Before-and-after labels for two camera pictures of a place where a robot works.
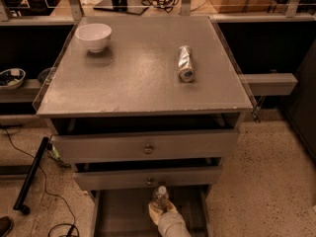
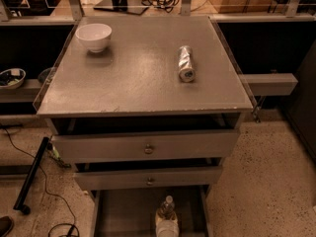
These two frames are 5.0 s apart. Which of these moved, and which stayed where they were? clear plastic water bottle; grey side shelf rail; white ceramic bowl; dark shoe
Moved: clear plastic water bottle
Stayed: white ceramic bowl; grey side shelf rail; dark shoe
